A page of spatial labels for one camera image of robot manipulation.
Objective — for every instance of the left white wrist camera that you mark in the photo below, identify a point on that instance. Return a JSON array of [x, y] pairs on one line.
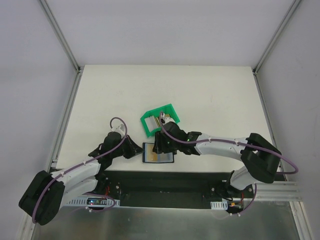
[[120, 128]]

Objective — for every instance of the black leather card holder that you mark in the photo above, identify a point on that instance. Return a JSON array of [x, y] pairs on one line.
[[163, 158]]

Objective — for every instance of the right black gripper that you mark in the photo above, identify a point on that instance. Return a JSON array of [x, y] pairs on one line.
[[160, 139]]

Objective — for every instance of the green plastic bin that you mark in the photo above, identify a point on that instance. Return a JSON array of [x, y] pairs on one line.
[[150, 120]]

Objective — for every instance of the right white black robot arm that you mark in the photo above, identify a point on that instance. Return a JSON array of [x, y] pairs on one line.
[[260, 157]]

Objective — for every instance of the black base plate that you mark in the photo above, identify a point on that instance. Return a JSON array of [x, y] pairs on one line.
[[179, 190]]

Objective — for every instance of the aluminium frame rail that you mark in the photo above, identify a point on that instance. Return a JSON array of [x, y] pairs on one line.
[[278, 191]]

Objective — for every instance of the right white cable duct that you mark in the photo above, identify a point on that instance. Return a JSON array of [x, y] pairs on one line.
[[219, 205]]

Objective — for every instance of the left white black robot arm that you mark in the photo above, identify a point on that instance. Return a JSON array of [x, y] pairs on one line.
[[48, 192]]

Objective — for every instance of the left white cable duct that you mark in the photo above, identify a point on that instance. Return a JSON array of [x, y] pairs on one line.
[[92, 201]]

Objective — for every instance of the white cable duct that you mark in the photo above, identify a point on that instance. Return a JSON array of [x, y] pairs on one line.
[[92, 201], [219, 205]]

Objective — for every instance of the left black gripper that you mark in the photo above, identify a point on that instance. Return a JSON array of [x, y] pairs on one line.
[[128, 147]]

